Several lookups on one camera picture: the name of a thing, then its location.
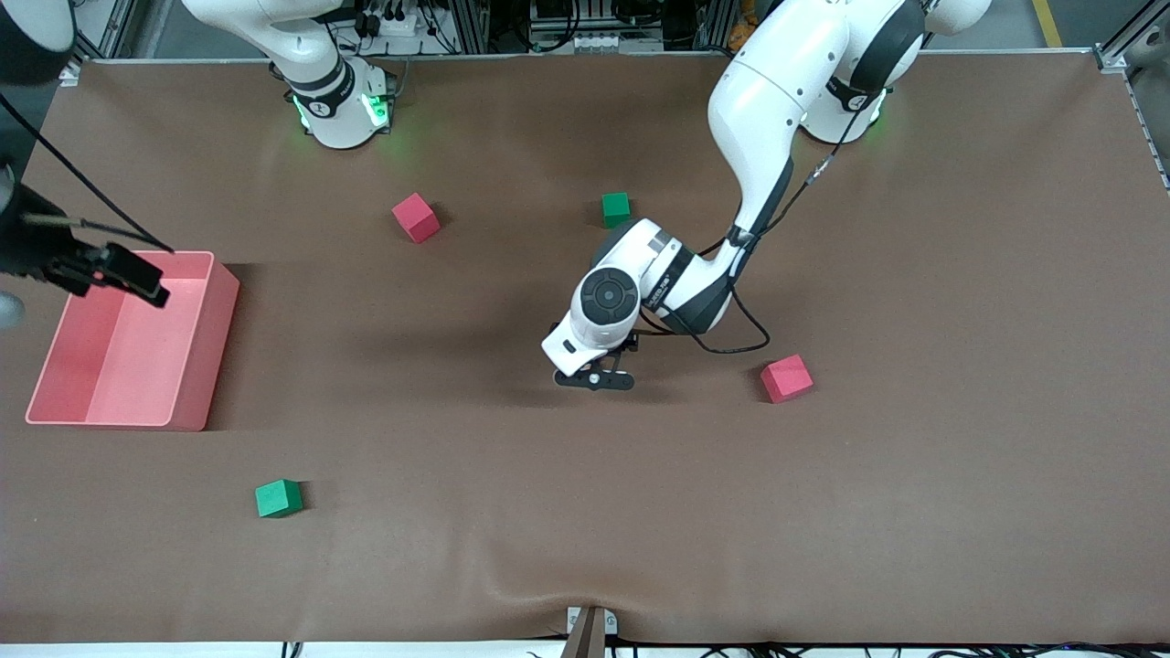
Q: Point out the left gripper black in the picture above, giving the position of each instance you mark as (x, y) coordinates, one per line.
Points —
(630, 342)

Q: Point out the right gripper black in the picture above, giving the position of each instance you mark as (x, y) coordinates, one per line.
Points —
(37, 249)

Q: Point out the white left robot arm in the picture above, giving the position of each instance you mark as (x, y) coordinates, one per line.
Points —
(777, 100)

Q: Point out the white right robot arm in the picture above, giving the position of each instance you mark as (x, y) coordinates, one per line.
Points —
(338, 110)

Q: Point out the pink plastic bin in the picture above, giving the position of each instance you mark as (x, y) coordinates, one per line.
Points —
(137, 384)

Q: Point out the green foam cube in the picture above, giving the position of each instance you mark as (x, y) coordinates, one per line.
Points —
(616, 208)
(277, 499)

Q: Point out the brown table mat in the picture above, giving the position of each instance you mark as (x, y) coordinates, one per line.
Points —
(548, 493)

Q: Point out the red foam cube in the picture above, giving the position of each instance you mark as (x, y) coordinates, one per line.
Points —
(786, 379)
(416, 217)

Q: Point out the brown bar under clamp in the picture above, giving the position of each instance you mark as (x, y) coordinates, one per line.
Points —
(585, 642)

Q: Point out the white power strip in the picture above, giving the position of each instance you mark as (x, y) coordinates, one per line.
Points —
(398, 26)

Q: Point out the bag of orange items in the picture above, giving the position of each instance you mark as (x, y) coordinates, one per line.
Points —
(749, 11)

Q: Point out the aluminium frame profile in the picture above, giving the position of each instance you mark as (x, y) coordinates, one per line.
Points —
(471, 23)
(114, 27)
(1133, 32)

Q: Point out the metal table clamp bracket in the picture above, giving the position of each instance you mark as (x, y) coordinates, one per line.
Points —
(573, 621)

